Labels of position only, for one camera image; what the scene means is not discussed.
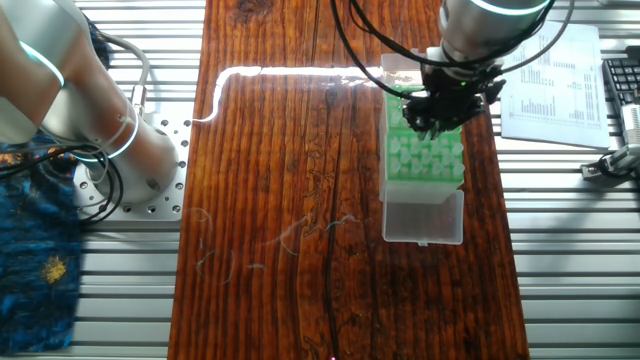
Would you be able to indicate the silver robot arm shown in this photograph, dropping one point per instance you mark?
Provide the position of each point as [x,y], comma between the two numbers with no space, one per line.
[40,75]

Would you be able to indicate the black keyboard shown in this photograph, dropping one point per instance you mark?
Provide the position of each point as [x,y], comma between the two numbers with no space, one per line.
[620,80]

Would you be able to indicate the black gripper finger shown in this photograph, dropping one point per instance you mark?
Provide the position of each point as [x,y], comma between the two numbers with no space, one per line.
[416,116]
[460,121]

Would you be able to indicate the aluminium post with foot bracket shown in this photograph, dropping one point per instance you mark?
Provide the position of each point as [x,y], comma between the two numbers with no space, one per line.
[590,171]

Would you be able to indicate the blue painted cloth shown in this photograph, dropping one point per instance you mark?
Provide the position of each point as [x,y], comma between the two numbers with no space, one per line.
[35,280]

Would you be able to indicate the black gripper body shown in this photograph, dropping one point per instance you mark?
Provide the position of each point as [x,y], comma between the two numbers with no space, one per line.
[452,92]

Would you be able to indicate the brown wooden board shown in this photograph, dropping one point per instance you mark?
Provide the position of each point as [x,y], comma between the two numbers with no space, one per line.
[280,200]

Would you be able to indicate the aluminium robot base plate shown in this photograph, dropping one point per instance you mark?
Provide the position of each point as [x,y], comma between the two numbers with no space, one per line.
[170,200]

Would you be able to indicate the printed white paper sheet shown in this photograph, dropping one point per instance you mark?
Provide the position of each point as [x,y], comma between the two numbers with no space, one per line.
[550,115]

